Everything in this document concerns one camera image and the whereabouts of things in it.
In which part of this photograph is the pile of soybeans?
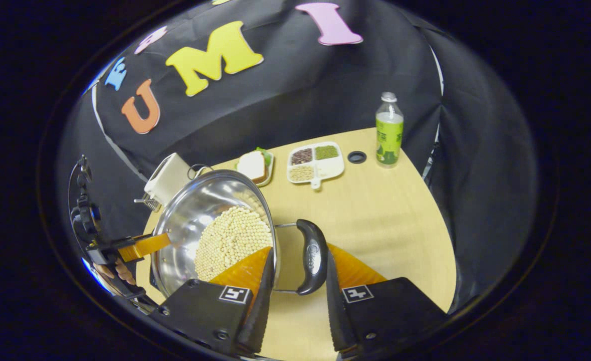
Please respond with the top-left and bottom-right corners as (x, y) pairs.
(194, 206), (273, 282)

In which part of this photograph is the white toaster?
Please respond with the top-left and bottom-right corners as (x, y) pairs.
(144, 153), (196, 206)

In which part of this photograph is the black toaster cable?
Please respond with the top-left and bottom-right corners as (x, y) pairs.
(188, 163), (214, 180)

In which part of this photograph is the green label drink bottle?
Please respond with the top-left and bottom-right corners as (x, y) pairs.
(375, 92), (405, 168)

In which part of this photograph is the white divided bean tray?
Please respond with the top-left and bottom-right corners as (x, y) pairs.
(287, 141), (345, 190)

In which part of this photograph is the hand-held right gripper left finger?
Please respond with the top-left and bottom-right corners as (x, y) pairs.
(149, 246), (275, 357)

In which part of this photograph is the sandwich on plate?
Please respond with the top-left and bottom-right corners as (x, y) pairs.
(234, 147), (275, 187)

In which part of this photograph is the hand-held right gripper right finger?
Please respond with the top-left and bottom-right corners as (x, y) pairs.
(325, 243), (449, 360)

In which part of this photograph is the stainless steel pot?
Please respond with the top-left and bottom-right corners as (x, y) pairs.
(150, 169), (329, 297)

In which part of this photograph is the metal wire holder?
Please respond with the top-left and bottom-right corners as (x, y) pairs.
(134, 193), (162, 213)

